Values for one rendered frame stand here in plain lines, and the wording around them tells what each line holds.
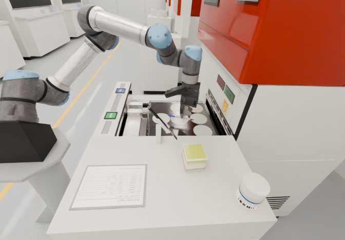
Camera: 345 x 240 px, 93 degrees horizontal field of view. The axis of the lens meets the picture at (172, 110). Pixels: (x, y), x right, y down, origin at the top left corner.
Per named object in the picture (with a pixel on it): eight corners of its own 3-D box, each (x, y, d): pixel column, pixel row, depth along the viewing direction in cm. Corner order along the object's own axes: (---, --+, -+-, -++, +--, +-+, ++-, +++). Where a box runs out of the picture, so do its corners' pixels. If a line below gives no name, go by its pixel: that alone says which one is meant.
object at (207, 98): (206, 104, 119) (208, 92, 113) (227, 151, 83) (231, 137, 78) (203, 104, 119) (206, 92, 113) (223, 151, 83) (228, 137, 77)
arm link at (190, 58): (186, 43, 72) (205, 46, 69) (183, 68, 78) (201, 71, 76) (180, 47, 65) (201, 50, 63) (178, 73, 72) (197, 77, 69)
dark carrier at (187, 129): (202, 103, 111) (203, 102, 110) (217, 140, 83) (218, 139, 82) (151, 102, 107) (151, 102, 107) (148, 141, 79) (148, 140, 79)
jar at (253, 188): (251, 188, 55) (262, 171, 49) (262, 211, 49) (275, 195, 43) (231, 189, 54) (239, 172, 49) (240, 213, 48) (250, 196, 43)
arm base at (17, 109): (-22, 122, 64) (-18, 96, 66) (18, 124, 79) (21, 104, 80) (12, 120, 62) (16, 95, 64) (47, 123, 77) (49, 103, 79)
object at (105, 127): (132, 98, 124) (131, 81, 116) (118, 158, 79) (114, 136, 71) (119, 98, 123) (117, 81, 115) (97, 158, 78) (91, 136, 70)
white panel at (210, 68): (198, 85, 150) (206, 37, 127) (230, 157, 84) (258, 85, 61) (194, 85, 150) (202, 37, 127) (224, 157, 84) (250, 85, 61)
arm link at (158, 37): (71, -11, 68) (175, 19, 55) (90, 9, 79) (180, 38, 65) (58, 14, 68) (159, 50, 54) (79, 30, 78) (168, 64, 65)
